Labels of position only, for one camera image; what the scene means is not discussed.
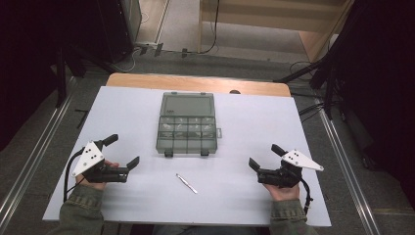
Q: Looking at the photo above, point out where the aluminium floor rail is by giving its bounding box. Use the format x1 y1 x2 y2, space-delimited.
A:
0 94 74 223
317 107 381 235

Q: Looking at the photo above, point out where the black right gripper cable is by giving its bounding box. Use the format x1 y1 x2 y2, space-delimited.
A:
300 178 314 215

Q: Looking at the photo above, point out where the light wooden frame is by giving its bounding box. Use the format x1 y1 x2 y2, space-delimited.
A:
197 0 355 63

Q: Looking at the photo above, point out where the white floor cable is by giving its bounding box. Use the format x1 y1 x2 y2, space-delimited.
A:
112 48 140 73

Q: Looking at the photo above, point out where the person's right hand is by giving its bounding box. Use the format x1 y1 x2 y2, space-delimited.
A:
262 183 301 203

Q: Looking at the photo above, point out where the black metal stand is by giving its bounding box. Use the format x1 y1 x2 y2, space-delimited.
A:
53 45 115 109
273 58 344 120

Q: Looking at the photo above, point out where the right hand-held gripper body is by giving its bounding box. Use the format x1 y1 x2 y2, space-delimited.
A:
256 149 325 189

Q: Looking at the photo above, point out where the group of small shiny parts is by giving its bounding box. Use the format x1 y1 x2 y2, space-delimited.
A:
161 117 215 139

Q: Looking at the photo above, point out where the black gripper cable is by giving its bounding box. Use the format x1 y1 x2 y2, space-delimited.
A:
300 178 314 215
62 146 86 204

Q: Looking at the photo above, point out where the wooden table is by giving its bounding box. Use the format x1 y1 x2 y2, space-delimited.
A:
106 72 292 98

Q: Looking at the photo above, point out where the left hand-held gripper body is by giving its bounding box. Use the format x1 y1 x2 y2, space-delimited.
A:
71 140 130 184

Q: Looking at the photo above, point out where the grey clear plastic compartment box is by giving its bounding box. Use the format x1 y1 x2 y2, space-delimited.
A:
155 91 223 159

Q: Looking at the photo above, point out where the dark cabinet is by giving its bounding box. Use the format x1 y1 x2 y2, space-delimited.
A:
97 0 143 63

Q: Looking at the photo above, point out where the person's left hand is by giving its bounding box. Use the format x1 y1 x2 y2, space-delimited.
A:
74 160 120 192

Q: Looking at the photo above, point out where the thin black hanging cable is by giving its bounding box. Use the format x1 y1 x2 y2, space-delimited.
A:
199 0 221 55

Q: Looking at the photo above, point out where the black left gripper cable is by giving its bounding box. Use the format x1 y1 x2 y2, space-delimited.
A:
62 146 86 204

